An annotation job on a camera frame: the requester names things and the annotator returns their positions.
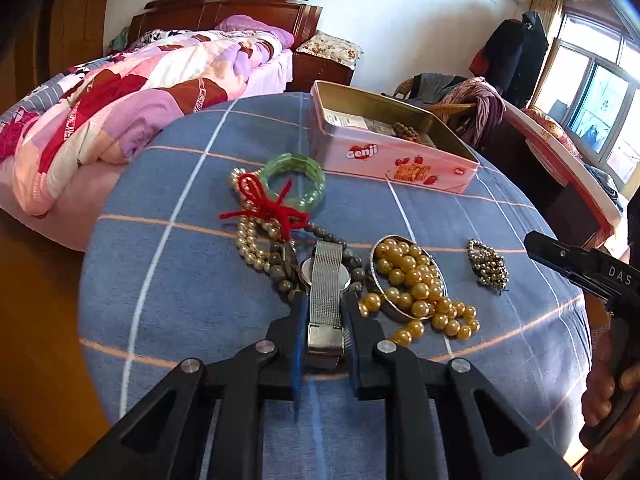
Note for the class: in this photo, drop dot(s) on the green cloth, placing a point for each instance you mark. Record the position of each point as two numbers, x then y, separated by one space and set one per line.
119 40

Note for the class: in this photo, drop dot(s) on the silver metal bangle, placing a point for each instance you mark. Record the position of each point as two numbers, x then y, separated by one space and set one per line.
395 310

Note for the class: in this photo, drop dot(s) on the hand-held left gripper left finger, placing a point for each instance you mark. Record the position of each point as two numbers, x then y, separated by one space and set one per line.
298 355

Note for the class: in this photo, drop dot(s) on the patchwork quilt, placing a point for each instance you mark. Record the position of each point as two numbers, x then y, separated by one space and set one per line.
125 95

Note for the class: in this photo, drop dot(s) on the floral cushion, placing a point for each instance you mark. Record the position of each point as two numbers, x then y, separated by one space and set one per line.
330 47

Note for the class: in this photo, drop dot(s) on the yellow curtain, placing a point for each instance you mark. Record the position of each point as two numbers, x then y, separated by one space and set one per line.
550 0

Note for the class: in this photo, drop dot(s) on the pink tin box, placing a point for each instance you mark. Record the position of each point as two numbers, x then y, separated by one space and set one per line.
400 167

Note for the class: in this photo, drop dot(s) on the hanging dark coats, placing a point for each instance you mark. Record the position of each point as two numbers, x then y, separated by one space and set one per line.
515 55

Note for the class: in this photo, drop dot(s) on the dark wooden desk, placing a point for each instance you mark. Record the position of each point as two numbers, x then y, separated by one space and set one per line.
525 165

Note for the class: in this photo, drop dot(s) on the wooden wardrobe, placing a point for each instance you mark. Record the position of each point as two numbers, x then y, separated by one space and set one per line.
75 20

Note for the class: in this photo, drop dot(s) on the floral desk cloth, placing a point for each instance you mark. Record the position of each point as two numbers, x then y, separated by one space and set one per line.
552 130

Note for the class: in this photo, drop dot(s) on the pink striped garment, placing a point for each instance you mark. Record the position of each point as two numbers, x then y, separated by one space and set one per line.
482 105

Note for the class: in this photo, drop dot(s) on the wooden nightstand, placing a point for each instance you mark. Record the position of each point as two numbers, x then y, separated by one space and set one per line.
320 72

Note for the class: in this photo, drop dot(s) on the window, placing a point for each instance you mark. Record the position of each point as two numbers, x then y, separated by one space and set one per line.
595 90

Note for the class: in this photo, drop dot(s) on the grey garment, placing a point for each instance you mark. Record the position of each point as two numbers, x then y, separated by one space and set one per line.
437 85

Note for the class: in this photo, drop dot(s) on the wooden bed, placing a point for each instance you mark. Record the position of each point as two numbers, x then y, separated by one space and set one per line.
165 10

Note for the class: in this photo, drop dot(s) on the person's right hand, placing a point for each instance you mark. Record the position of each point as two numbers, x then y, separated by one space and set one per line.
597 380

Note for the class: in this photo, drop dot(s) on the silver mesh wristwatch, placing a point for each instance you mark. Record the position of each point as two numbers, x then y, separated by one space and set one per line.
320 285

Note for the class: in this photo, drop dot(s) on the white paper packets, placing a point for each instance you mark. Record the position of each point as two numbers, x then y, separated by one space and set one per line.
350 121

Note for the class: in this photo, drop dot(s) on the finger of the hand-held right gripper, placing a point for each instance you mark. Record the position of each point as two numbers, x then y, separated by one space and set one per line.
557 255

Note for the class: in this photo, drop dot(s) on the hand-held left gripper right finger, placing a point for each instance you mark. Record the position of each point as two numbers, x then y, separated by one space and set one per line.
352 360

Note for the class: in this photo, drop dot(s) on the folded blue cloth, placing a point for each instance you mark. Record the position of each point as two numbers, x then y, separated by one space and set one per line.
605 185

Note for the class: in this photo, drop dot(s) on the purple pillow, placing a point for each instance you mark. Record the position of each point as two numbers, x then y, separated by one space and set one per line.
250 27

